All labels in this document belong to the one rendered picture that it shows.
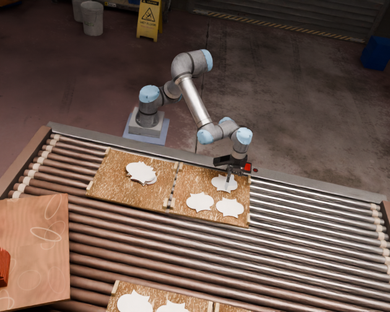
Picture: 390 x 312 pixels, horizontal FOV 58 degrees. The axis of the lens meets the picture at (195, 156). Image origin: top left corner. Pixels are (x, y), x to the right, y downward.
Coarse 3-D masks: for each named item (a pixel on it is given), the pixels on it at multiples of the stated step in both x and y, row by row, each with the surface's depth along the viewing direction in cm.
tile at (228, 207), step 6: (222, 198) 186; (216, 204) 182; (222, 204) 183; (228, 204) 183; (234, 204) 184; (240, 204) 185; (222, 210) 180; (228, 210) 180; (234, 210) 181; (240, 210) 182; (228, 216) 179; (234, 216) 178
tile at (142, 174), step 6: (132, 168) 188; (138, 168) 189; (144, 168) 189; (150, 168) 190; (132, 174) 185; (138, 174) 186; (144, 174) 186; (150, 174) 187; (138, 180) 183; (144, 180) 183; (150, 180) 184
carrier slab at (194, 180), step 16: (192, 176) 195; (208, 176) 197; (240, 176) 200; (176, 192) 185; (192, 192) 187; (208, 192) 188; (224, 192) 190; (240, 192) 192; (176, 208) 178; (240, 224) 176
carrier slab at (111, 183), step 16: (112, 160) 195; (128, 160) 196; (144, 160) 198; (160, 160) 200; (96, 176) 185; (112, 176) 186; (128, 176) 188; (160, 176) 191; (96, 192) 177; (112, 192) 179; (128, 192) 180; (144, 192) 182; (160, 192) 184; (144, 208) 176; (160, 208) 176
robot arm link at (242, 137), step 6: (234, 132) 171; (240, 132) 166; (246, 132) 167; (234, 138) 170; (240, 138) 167; (246, 138) 166; (234, 144) 172; (240, 144) 169; (246, 144) 168; (240, 150) 171; (246, 150) 173
